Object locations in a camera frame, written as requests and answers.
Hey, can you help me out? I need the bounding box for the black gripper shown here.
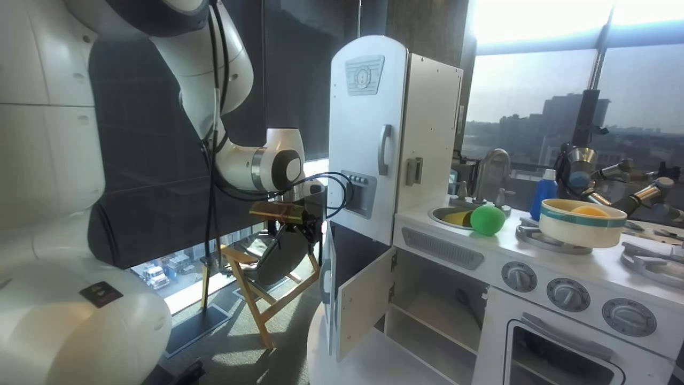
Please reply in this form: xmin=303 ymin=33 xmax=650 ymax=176
xmin=301 ymin=184 xmax=326 ymax=244

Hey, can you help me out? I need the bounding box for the white fridge door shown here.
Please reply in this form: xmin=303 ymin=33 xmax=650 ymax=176
xmin=336 ymin=248 xmax=395 ymax=360

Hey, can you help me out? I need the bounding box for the tall white cabinet door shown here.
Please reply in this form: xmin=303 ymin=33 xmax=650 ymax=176
xmin=326 ymin=34 xmax=407 ymax=244

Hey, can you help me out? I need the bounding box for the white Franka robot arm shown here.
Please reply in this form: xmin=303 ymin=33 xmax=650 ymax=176
xmin=0 ymin=0 xmax=303 ymax=385

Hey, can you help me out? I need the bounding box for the white toy kitchen cabinet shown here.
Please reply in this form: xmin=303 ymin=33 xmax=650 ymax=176
xmin=307 ymin=52 xmax=684 ymax=385

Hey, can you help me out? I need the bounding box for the yellow toy in sink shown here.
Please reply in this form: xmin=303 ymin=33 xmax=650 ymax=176
xmin=444 ymin=209 xmax=473 ymax=227

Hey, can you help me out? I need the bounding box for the green ball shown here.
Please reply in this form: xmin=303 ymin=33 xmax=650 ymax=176
xmin=470 ymin=206 xmax=507 ymax=236

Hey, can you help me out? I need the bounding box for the blue bottle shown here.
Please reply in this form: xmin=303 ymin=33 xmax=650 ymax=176
xmin=530 ymin=169 xmax=556 ymax=221

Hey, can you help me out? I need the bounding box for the white bowl teal stripe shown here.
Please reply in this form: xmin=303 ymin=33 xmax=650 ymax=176
xmin=538 ymin=199 xmax=625 ymax=248

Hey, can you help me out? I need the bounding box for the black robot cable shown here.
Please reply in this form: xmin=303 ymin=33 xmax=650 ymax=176
xmin=201 ymin=0 xmax=354 ymax=316

